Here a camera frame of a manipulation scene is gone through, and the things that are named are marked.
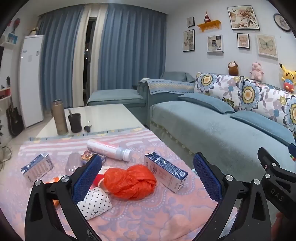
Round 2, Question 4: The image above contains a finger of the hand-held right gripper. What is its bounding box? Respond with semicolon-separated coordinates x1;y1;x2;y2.
257;147;281;176

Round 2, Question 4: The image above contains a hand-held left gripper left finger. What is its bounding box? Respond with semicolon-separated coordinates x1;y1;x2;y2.
24;153;103;241

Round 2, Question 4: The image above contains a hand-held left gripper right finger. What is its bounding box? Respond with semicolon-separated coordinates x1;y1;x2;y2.
193;152;272;241

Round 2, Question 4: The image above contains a pink plastic bottle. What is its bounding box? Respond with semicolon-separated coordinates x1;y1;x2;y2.
87;139;132;161

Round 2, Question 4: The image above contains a dark blue milk carton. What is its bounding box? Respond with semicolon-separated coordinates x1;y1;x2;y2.
20;152;55;188
144;152;189;193

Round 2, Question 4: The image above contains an orange plastic bag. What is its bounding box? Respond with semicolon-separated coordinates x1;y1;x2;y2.
103;164;157;201

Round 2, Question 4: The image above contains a person's right hand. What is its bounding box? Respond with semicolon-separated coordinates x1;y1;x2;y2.
271;212;292;241

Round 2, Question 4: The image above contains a red and white wrapper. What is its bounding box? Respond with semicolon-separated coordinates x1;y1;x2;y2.
92;166;111;193

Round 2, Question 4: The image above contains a clear plastic cup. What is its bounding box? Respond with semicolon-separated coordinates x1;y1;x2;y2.
65;152;84;175

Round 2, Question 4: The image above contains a colourful card box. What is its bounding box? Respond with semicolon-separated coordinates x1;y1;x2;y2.
81;150;106;163

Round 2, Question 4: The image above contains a white polka dot packet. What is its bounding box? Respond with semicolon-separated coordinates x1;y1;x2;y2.
77;187;113;220

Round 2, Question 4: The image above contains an orange snack packet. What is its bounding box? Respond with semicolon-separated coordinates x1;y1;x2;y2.
44;176;63;207

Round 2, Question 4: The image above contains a blue seat cushion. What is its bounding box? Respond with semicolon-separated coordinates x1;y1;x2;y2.
230;111;296;146
178;93;235;114

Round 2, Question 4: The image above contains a blue sofa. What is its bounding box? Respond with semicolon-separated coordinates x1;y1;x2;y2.
87;72;296;183

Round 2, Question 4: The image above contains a dark brown cup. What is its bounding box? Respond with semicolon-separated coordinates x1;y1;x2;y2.
68;113;82;133

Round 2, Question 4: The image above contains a white coffee table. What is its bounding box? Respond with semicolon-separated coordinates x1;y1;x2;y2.
36;103;145;139

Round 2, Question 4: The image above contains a tan thermos bottle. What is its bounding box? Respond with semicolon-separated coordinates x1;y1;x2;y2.
51;100;69;135

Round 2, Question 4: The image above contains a pink floral tablecloth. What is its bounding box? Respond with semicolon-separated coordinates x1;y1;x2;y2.
0;128;238;241

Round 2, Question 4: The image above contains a floral sofa back cover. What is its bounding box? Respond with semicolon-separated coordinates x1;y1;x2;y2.
195;72;296;135

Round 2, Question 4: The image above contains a yellow plush toy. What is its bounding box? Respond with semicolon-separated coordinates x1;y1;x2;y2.
279;63;296;93

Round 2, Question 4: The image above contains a pink pig plush toy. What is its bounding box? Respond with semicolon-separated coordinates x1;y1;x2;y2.
250;61;264;81

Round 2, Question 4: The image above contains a black guitar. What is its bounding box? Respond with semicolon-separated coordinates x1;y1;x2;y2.
6;76;24;137

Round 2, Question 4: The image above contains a blue patterned armrest cover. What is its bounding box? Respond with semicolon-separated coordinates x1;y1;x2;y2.
146;78;196;95

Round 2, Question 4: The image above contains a brown monkey plush toy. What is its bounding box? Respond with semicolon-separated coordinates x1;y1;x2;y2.
228;61;240;76

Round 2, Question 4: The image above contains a blue sofa pillow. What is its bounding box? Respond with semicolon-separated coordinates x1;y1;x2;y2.
160;72;196;82

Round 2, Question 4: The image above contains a white refrigerator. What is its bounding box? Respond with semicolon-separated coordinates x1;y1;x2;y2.
18;35;45;128

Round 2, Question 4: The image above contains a light framed butterfly picture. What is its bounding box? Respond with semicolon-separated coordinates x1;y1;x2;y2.
256;34;278;58

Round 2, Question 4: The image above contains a white sheer curtain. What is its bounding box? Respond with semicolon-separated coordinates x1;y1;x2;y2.
73;3;109;108

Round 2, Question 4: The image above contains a blue curtain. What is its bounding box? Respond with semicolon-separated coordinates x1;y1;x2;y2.
38;5;85;112
97;3;167;92

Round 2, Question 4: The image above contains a black framed beige picture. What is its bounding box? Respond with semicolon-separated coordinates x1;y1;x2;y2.
237;33;250;49

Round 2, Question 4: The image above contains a white collage picture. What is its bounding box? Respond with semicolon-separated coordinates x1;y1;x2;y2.
206;35;224;54

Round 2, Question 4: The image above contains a dark framed butterfly picture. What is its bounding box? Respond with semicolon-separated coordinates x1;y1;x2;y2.
182;29;195;52

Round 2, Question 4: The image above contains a large floral picture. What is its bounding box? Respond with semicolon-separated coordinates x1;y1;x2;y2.
227;5;260;31

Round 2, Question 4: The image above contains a white wall shelf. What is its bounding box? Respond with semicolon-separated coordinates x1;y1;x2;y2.
0;86;12;100

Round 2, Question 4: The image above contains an orange wall shelf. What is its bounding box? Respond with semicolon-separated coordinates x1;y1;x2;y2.
197;20;221;32

